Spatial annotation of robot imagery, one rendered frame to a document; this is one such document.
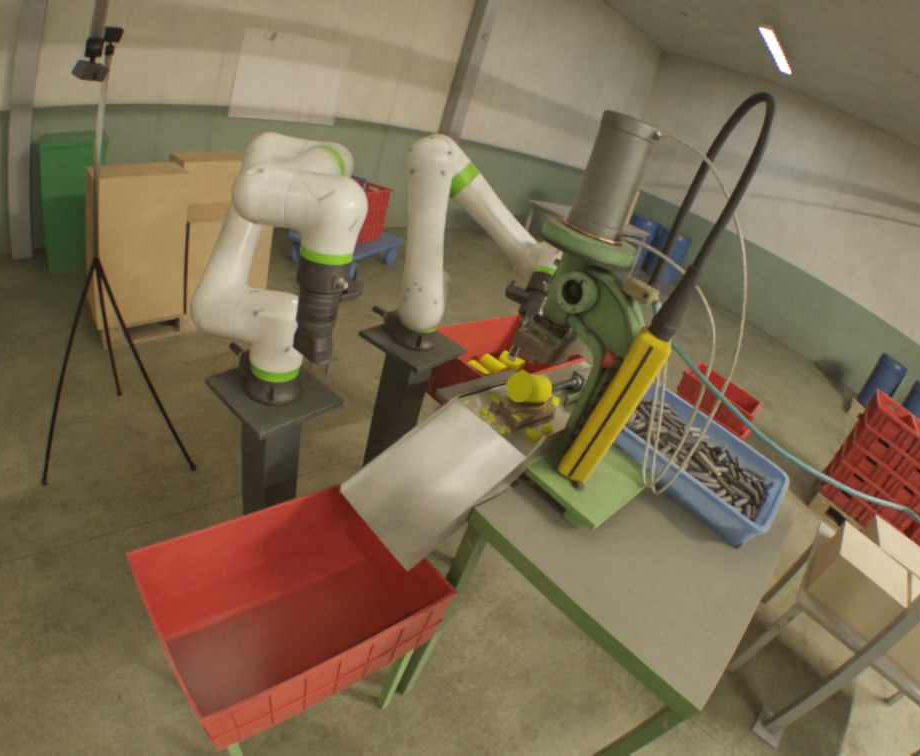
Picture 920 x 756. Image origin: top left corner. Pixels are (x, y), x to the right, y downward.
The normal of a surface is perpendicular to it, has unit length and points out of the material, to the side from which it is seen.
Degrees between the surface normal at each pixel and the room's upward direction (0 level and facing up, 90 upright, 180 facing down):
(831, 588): 90
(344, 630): 0
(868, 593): 90
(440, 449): 30
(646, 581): 0
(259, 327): 85
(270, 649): 0
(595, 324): 90
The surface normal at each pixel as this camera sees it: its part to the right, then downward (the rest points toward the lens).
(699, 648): 0.26, -0.83
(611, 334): -0.71, 0.18
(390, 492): -0.13, -0.63
